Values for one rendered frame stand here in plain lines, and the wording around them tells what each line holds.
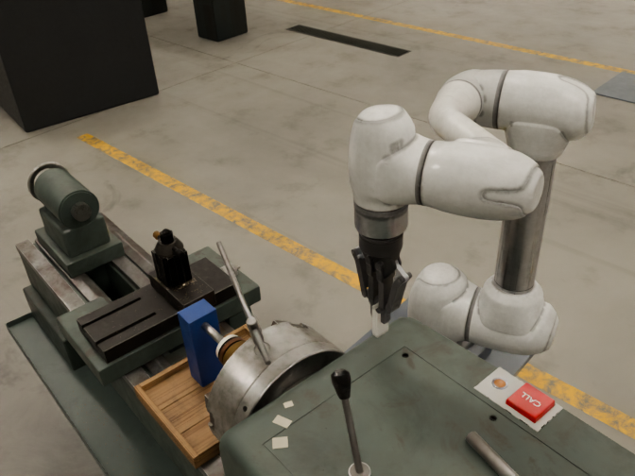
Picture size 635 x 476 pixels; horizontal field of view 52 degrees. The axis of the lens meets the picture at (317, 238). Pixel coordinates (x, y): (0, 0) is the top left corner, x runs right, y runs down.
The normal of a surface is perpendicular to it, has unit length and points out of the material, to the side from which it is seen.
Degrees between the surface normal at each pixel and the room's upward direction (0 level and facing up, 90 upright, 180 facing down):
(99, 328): 0
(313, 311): 0
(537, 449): 0
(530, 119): 92
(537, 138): 94
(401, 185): 93
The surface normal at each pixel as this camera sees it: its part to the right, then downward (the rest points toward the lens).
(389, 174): -0.32, 0.48
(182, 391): -0.05, -0.83
